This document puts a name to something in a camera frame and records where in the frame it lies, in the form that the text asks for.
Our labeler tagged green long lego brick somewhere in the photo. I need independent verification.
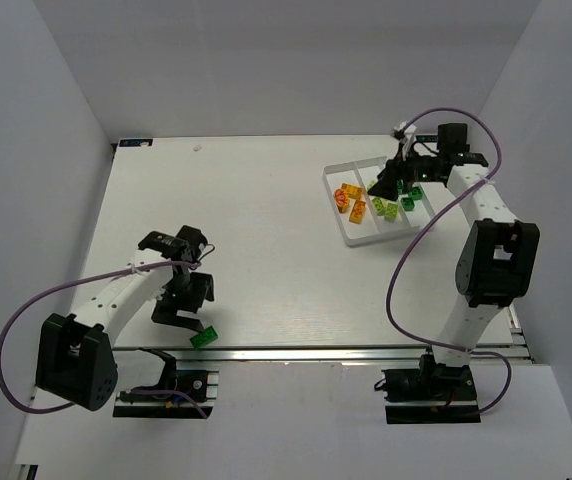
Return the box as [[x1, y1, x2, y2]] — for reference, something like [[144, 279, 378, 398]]
[[190, 326, 218, 350]]

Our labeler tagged light green square lego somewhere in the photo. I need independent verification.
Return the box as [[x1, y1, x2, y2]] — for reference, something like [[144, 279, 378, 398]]
[[371, 197, 387, 216]]

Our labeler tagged dark green square lego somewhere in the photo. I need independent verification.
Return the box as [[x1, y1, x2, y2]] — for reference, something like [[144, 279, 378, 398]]
[[408, 185, 424, 201]]

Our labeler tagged yellow long lego brick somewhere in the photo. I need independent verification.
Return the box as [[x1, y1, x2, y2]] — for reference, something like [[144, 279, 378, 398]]
[[341, 183, 363, 201]]

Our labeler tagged yellow lego brick slope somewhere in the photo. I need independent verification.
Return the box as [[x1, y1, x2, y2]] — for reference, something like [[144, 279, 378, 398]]
[[349, 200, 367, 224]]

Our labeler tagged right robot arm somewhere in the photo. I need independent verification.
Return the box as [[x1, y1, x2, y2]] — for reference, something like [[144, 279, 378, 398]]
[[368, 123, 540, 368]]

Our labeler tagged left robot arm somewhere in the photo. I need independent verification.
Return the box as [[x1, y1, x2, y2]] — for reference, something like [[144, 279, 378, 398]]
[[36, 225, 217, 411]]

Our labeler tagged blue label sticker right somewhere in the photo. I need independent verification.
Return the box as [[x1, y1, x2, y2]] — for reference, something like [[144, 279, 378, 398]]
[[415, 134, 438, 143]]

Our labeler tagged blue label sticker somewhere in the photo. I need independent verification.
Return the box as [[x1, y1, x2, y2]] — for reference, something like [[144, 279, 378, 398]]
[[118, 138, 153, 148], [415, 134, 438, 143]]

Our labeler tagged white divided sorting tray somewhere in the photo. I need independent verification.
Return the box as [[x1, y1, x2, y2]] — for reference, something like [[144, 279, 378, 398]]
[[323, 157, 435, 247]]

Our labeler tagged blue label sticker left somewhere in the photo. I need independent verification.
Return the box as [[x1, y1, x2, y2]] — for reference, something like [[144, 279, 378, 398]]
[[118, 138, 153, 148]]

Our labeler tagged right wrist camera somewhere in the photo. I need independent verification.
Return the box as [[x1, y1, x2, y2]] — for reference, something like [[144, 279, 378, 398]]
[[390, 121, 416, 157]]

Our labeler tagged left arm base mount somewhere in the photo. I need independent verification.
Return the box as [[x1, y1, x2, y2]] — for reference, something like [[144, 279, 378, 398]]
[[112, 348, 220, 420]]

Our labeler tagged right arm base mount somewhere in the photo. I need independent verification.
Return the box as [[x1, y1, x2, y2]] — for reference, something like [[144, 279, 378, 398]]
[[373, 367, 481, 425]]

